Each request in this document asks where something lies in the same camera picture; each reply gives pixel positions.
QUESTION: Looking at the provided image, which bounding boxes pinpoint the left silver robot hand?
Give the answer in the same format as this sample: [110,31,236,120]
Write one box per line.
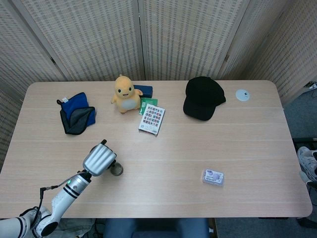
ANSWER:
[82,139,117,177]

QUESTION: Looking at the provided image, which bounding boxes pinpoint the dark green ceramic cup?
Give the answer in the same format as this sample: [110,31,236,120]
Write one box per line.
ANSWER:
[110,163,124,177]

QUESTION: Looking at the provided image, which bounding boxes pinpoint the blue grey folded cloth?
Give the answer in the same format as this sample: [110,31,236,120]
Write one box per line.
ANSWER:
[56,92,97,135]

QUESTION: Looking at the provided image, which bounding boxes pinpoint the white box with picture grid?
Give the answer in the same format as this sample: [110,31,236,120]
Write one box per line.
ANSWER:
[138,103,166,136]

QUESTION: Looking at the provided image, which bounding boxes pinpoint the yellow plush toy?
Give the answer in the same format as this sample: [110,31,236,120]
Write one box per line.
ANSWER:
[110,74,144,115]

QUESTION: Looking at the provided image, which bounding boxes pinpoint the khaki cloth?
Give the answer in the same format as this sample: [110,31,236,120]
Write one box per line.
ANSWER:
[53,218,96,238]

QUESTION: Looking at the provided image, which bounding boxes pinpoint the dark blue box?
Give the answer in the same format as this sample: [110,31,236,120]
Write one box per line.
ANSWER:
[133,84,154,98]

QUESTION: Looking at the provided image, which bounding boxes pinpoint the blue seat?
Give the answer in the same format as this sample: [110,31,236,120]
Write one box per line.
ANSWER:
[103,218,210,238]

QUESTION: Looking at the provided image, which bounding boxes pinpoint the purple clear plastic box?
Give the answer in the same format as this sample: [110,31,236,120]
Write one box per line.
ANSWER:
[202,169,225,186]

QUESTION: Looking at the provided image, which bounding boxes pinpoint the black cap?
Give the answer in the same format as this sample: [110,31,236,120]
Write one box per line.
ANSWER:
[183,76,226,121]

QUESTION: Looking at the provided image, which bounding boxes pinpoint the woven folding screen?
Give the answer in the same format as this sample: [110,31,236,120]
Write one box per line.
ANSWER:
[0,0,317,172]

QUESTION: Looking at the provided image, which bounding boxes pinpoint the white grey sneaker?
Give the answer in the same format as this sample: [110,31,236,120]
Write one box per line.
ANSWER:
[297,146,317,186]

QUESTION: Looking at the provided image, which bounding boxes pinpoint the black furniture base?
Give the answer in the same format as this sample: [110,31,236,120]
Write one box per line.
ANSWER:
[292,137,317,149]

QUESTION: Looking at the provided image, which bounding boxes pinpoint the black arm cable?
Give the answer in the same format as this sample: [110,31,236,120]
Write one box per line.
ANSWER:
[37,183,67,225]

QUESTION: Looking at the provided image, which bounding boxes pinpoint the round grey cable grommet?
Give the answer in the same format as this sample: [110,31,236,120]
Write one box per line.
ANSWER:
[235,89,251,102]

